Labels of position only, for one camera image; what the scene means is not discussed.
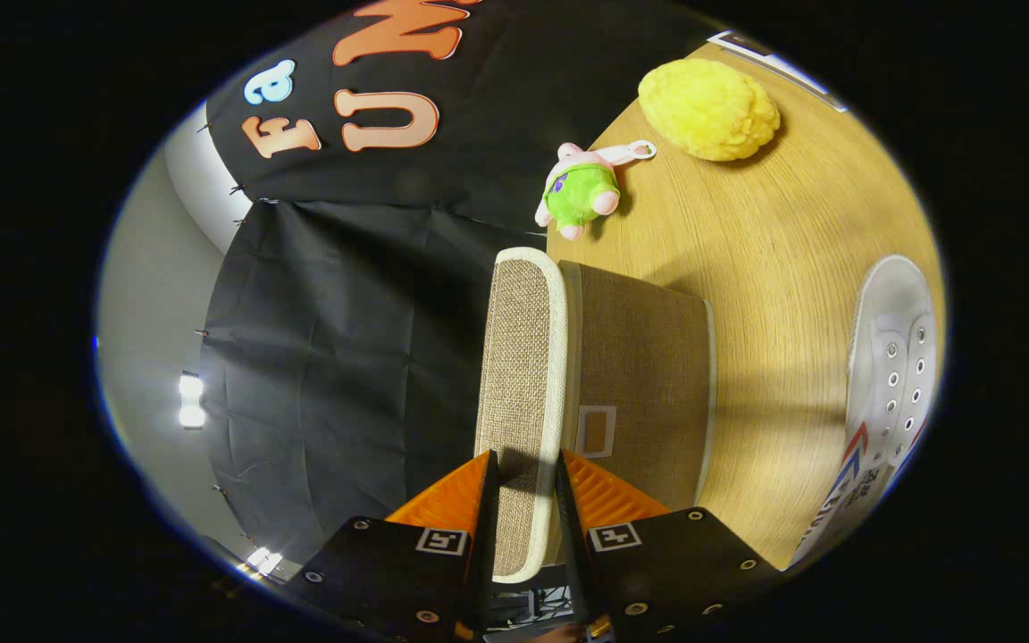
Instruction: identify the white canvas shoe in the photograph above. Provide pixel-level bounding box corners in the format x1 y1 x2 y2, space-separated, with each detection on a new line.
790 255 941 570

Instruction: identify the woven beige storage box lid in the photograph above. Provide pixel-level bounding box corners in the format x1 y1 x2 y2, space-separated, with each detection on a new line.
474 247 569 586

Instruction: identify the ceiling light panel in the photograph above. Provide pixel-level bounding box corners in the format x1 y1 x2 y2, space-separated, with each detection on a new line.
178 373 208 430

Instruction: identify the yellow plush toy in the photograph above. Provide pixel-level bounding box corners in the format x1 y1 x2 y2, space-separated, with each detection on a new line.
638 58 782 163

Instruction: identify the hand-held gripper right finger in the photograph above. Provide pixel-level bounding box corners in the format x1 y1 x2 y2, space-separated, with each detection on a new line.
553 449 783 643

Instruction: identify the white book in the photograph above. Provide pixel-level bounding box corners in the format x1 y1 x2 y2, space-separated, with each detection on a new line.
708 29 848 114

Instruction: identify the pink and green plush toy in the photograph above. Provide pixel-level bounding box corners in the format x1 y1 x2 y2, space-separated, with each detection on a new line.
534 140 658 242

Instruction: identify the beige fabric storage box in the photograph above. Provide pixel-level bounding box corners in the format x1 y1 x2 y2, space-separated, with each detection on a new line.
557 261 717 517

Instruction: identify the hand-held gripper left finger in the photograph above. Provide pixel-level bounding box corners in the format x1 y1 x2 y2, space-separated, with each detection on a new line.
287 449 502 643

